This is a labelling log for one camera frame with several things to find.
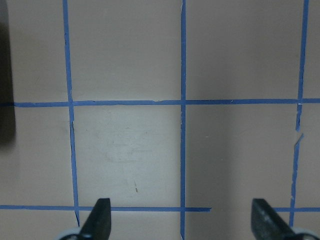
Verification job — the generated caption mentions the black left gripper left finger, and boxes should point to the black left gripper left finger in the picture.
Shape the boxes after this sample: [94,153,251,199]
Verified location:
[78,198,111,240]

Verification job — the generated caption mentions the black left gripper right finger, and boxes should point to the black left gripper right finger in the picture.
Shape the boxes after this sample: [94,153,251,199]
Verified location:
[251,198,296,240]

